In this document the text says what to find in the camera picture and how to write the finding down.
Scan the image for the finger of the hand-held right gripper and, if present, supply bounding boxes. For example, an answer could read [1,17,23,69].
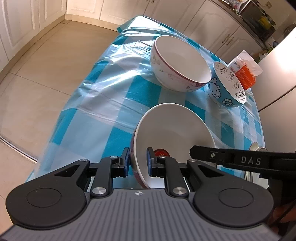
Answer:
[189,145,296,179]

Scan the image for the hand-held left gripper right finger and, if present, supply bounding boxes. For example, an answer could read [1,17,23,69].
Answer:
[146,147,226,197]

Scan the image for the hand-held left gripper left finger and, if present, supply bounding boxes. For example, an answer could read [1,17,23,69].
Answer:
[50,147,130,197]

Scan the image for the white plate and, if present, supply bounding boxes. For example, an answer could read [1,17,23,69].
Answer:
[245,171,269,184]

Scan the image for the red band white bowl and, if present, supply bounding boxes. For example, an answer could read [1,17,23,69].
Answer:
[130,103,216,189]

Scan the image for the blue cartoon bowl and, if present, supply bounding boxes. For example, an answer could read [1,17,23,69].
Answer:
[207,61,247,108]

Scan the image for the pink rimmed white bowl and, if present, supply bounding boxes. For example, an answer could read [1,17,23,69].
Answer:
[150,35,212,93]

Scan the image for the blue checkered plastic tablecloth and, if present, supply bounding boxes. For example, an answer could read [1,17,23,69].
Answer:
[25,15,266,186]

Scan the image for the orange white tissue pack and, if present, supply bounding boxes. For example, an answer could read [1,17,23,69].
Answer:
[228,50,263,90]

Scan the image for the cream refrigerator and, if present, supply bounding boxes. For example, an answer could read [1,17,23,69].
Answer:
[255,23,296,153]

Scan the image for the black microwave oven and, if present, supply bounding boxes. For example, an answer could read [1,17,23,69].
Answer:
[240,0,277,40]

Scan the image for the grey kitchen countertop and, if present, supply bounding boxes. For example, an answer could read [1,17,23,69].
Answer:
[208,0,266,48]

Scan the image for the white kitchen base cabinets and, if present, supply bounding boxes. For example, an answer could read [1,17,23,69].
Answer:
[0,0,266,58]

